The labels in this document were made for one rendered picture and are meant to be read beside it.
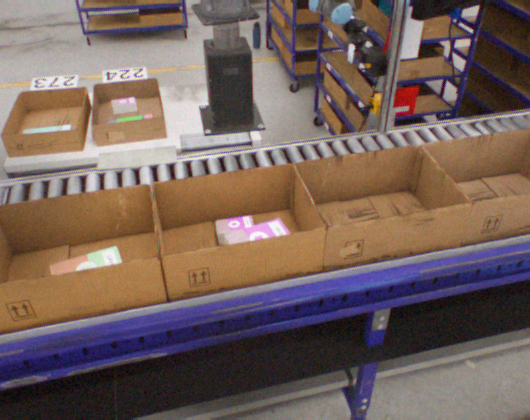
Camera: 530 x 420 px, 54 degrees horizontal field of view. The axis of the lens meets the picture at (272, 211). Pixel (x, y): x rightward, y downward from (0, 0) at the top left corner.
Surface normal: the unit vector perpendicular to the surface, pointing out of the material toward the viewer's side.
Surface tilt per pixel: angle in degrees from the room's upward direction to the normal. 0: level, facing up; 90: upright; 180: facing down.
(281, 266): 91
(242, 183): 90
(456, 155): 90
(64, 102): 88
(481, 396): 0
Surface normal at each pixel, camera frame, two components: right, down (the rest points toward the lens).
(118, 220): 0.25, 0.60
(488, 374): 0.00, -0.78
